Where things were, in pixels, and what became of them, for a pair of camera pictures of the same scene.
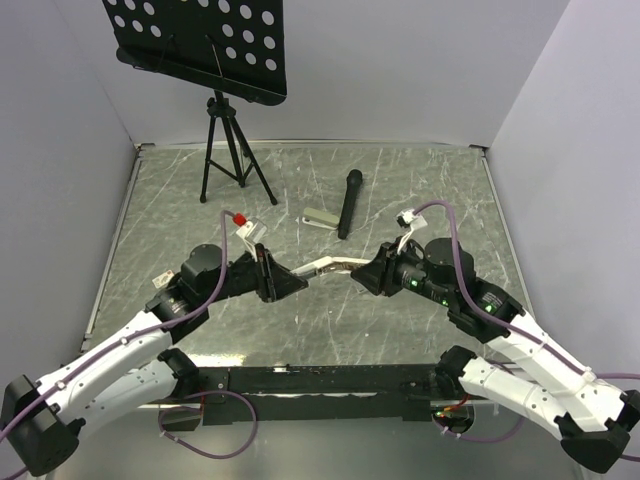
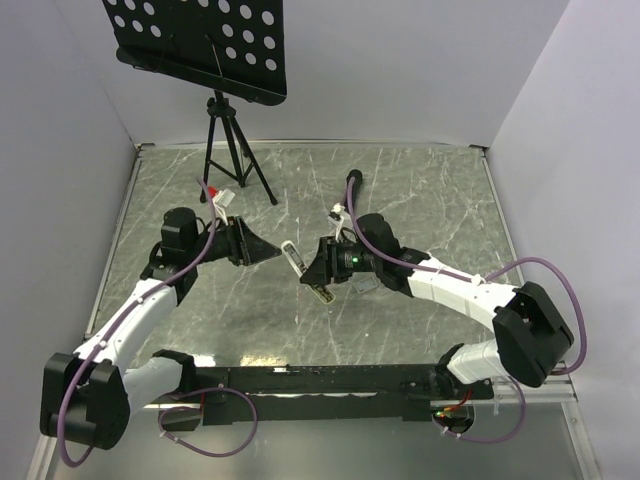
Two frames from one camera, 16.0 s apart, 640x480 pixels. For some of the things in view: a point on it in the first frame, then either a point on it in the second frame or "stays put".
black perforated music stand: [233, 47] stays put
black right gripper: [380, 275] → [327, 264]
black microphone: [353, 183] stays put
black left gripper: [273, 280] → [245, 246]
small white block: [410, 218] → [339, 222]
